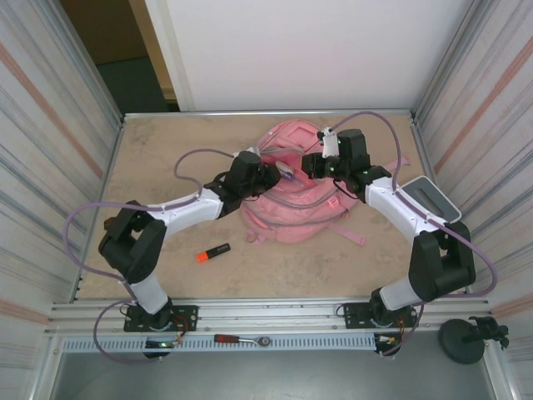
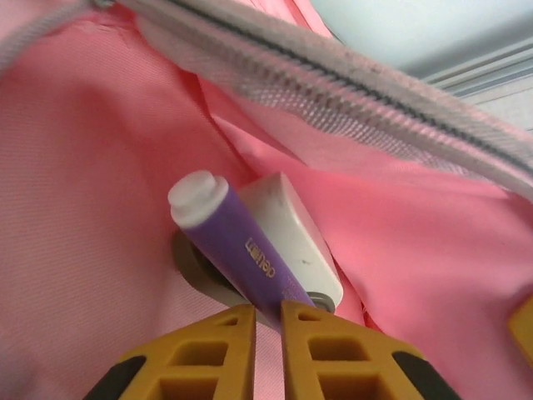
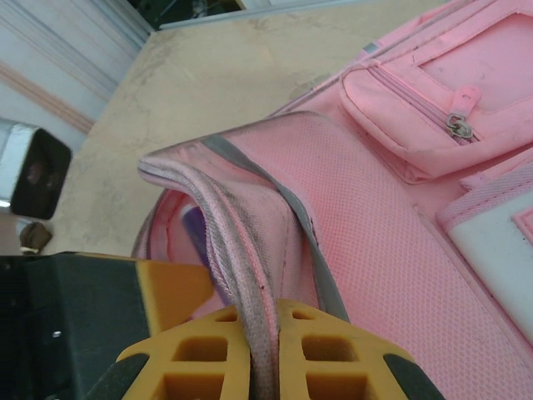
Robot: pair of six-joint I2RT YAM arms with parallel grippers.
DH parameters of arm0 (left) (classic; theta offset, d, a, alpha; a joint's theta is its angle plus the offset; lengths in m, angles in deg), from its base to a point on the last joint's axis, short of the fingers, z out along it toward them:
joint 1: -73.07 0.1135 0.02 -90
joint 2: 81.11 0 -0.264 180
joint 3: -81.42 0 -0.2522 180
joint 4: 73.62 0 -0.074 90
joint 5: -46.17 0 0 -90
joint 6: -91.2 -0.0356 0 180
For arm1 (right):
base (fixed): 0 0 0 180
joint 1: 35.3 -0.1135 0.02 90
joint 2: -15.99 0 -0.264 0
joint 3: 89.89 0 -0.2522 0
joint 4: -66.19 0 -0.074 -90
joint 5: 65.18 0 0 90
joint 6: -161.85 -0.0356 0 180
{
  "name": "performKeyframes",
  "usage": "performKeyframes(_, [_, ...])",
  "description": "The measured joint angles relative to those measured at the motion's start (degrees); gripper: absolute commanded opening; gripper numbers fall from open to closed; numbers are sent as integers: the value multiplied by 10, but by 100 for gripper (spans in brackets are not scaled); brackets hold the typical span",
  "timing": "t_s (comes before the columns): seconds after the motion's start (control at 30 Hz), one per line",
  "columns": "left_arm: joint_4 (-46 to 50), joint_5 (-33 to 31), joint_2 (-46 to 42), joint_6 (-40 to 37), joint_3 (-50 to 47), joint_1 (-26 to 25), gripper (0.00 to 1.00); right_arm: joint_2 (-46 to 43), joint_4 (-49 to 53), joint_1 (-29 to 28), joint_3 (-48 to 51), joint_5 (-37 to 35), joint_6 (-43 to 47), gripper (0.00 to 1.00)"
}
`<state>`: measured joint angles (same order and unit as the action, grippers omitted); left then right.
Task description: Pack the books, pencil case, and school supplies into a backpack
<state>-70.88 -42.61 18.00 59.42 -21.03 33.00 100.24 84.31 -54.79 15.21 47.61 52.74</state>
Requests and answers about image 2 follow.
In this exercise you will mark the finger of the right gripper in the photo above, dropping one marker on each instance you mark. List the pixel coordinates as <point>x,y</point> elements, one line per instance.
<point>524,329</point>

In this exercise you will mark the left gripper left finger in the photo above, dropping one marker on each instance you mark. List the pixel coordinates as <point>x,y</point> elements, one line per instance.
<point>200,358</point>

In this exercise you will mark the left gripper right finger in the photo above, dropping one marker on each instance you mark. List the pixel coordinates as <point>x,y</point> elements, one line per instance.
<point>341,358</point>

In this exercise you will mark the purple highlighter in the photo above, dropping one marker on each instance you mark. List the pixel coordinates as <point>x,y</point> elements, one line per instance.
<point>233,246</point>

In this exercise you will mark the small grey clip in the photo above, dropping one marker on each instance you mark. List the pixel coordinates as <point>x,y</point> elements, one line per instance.
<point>291,233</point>

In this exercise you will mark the pink backpack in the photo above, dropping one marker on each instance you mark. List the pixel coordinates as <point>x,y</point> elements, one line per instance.
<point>83,166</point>

